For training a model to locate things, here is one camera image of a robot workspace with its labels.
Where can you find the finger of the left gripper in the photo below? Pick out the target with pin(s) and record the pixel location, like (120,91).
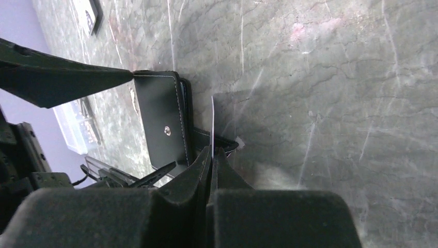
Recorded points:
(149,180)

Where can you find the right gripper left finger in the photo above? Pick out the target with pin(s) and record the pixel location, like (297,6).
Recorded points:
(171,216)

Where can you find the clear plastic screw box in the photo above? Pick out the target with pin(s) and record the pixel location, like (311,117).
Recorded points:
(77,124)

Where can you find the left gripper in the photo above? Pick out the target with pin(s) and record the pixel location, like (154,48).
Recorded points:
(45,81)

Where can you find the black leather card holder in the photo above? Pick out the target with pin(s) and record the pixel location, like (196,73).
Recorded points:
(166,107)

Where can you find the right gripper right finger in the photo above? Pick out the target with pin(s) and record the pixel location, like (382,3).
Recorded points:
(241,216)

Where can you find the silver VIP credit card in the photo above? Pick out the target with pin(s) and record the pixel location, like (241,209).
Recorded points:
(212,145)

